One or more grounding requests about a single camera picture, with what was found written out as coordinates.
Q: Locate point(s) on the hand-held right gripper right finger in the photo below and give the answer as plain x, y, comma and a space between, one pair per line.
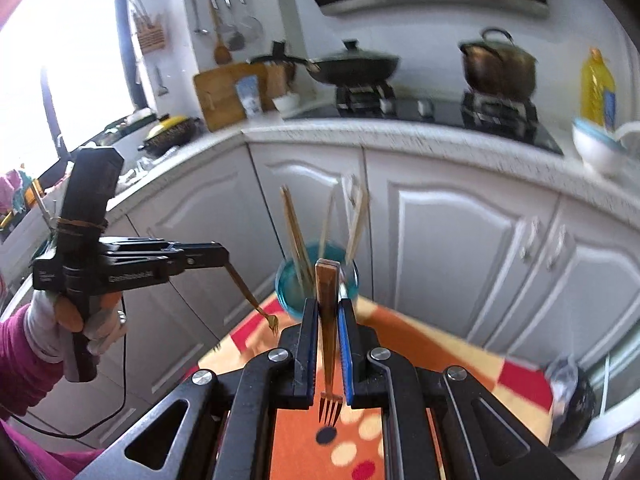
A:
344, 350

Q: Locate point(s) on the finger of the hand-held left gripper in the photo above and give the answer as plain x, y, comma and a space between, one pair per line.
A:
200, 248
210, 262

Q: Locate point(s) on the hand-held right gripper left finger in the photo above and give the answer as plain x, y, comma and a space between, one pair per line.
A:
310, 345

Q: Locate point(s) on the teal-rimmed floral cup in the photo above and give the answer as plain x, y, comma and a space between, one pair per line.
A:
287, 290

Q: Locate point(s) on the person's left forearm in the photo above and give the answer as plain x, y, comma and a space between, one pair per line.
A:
15, 350

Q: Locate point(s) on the person's left hand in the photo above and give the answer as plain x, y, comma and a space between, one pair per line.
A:
107, 332

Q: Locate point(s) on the orange printed blanket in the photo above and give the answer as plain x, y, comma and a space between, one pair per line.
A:
425, 360

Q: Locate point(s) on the yellow and black pot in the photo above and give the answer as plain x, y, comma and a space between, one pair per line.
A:
170, 132

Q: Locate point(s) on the wooden cutting board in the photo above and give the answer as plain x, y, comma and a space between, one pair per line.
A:
220, 95

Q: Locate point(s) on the white and blue packet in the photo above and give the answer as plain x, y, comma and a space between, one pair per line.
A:
249, 97

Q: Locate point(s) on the hanging metal peeler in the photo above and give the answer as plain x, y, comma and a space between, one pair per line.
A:
162, 87

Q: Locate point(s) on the wooden knife block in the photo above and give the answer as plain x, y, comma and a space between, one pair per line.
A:
277, 80

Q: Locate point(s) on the hanging wooden spatula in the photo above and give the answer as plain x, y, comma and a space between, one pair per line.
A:
221, 52

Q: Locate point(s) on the kitchen window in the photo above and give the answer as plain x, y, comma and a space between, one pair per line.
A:
75, 60

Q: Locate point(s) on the person's pink clothing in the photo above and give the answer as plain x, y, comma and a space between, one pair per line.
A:
45, 460

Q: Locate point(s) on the hanging slotted spatula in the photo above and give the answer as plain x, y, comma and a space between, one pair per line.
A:
235, 40

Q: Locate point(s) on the speckled stone countertop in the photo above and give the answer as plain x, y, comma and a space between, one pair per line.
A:
400, 140

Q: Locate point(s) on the clear plastic bag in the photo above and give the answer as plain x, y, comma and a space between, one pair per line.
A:
562, 377

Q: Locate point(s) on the hanging mesh strainer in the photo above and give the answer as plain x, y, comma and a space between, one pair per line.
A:
251, 27

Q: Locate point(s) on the black wok with lid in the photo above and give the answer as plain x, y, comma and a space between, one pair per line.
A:
350, 65

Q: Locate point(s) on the hanging metal ladle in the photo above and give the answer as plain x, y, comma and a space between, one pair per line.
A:
198, 10

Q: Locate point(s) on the black trash bin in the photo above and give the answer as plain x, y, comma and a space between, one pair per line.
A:
575, 410

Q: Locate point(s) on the black gas stove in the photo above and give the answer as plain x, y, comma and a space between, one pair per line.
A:
450, 120

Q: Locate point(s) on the small metal cup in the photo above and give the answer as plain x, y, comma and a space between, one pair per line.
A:
425, 106

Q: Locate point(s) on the glass sliding door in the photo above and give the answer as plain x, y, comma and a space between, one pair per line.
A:
620, 375

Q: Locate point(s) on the brown metal pot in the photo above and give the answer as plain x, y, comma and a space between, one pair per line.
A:
500, 70

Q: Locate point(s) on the white bowl with blue rim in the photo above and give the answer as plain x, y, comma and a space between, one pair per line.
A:
597, 152

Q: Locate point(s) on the white plastic ladle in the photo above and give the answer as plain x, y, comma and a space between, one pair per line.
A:
630, 130

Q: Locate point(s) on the yellow oil bottle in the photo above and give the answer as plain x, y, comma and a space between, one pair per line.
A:
595, 90

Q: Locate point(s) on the bamboo wall chopstick holder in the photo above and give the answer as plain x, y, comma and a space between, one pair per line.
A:
151, 37

